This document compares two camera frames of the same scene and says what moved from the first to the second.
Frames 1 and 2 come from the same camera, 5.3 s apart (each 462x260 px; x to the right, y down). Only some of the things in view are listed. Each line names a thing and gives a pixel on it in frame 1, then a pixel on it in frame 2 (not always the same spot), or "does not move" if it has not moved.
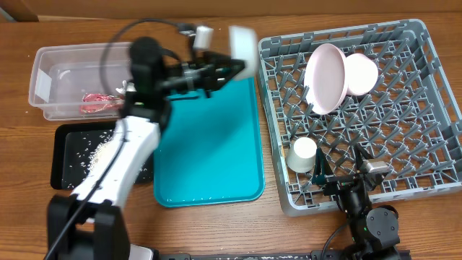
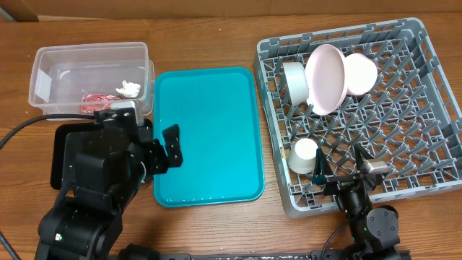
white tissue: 126,87 does not move
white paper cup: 301,157 does not move
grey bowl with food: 242,42 → 297,81
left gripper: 207,72 → 159,162
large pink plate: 326,79 does not move
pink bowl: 362,74 does not move
